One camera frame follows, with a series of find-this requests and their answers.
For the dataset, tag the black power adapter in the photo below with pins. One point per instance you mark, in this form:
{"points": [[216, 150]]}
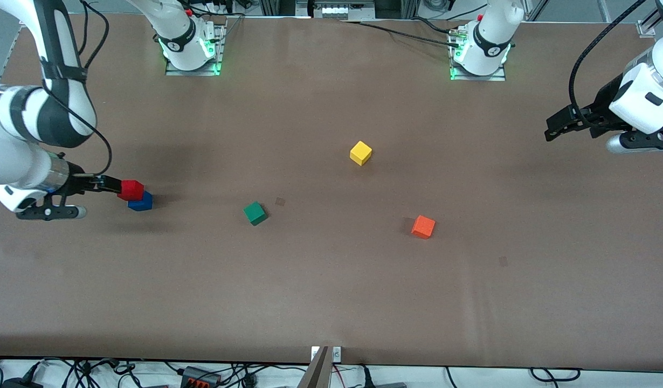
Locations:
{"points": [[19, 383]]}

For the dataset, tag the grey wooden post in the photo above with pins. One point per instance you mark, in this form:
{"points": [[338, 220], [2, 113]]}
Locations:
{"points": [[318, 374]]}

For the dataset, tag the white terminal block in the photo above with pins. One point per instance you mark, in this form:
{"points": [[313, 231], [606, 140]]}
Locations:
{"points": [[342, 11]]}

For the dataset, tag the black plug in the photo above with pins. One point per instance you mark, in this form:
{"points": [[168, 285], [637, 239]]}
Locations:
{"points": [[367, 377]]}

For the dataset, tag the brown table cover mat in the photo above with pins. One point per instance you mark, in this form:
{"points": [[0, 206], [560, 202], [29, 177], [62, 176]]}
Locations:
{"points": [[331, 280]]}

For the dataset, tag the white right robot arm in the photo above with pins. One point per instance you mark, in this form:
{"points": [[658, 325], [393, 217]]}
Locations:
{"points": [[8, 156]]}

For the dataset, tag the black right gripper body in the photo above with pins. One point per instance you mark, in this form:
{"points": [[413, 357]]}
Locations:
{"points": [[77, 183]]}

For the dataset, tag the red cube block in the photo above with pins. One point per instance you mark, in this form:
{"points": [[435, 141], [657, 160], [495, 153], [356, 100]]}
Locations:
{"points": [[132, 190]]}

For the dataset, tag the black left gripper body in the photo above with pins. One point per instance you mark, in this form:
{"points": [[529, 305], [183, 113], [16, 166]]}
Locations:
{"points": [[601, 104]]}

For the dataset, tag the yellow cube block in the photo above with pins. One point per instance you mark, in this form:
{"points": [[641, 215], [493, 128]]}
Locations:
{"points": [[360, 153]]}

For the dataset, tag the black orange power strip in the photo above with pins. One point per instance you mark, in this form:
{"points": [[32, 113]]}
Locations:
{"points": [[199, 377]]}

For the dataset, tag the green cube block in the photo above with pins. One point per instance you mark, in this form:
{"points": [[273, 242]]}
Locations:
{"points": [[255, 214]]}

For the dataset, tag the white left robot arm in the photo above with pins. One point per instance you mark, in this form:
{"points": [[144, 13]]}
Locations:
{"points": [[647, 97]]}

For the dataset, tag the aluminium corner bracket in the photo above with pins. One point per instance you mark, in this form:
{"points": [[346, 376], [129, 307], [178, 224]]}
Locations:
{"points": [[647, 28]]}

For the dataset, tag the blue cube block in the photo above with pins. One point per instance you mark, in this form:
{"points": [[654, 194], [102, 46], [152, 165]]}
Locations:
{"points": [[144, 205]]}

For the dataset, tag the orange cube block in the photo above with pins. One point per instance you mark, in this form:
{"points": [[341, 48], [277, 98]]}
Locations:
{"points": [[423, 227]]}

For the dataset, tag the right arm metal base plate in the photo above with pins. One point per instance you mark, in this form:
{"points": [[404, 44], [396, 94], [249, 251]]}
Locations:
{"points": [[194, 72]]}

